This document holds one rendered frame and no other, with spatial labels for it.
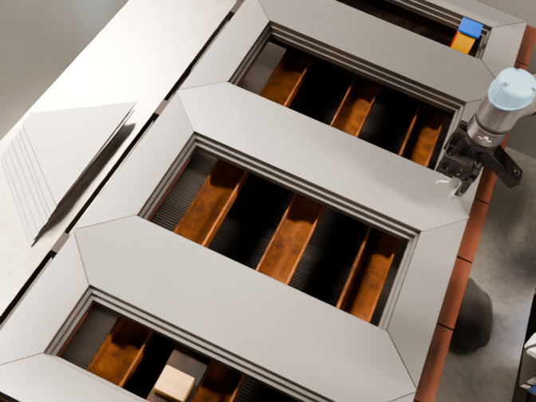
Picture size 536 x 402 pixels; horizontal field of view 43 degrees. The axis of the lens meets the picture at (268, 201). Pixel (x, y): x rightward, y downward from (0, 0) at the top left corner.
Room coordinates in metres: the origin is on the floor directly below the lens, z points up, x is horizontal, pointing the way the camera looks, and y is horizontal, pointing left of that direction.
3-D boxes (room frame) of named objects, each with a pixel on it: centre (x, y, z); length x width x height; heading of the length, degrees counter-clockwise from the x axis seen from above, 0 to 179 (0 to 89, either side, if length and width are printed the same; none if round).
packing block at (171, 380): (0.42, 0.08, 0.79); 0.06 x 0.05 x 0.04; 79
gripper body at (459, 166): (0.97, -0.37, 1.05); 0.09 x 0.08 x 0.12; 79
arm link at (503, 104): (0.97, -0.38, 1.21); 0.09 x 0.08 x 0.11; 126
